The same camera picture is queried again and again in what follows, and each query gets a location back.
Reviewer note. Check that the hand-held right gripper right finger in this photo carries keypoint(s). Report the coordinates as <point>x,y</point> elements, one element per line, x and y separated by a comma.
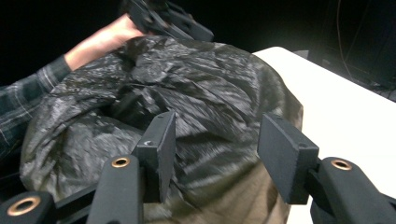
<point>286,158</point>

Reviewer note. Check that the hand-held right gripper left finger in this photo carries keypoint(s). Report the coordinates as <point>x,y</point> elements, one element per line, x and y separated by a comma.
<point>158,155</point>

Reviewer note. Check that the black plastic trash bag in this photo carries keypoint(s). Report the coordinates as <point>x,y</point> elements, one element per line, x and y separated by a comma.
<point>193,84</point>

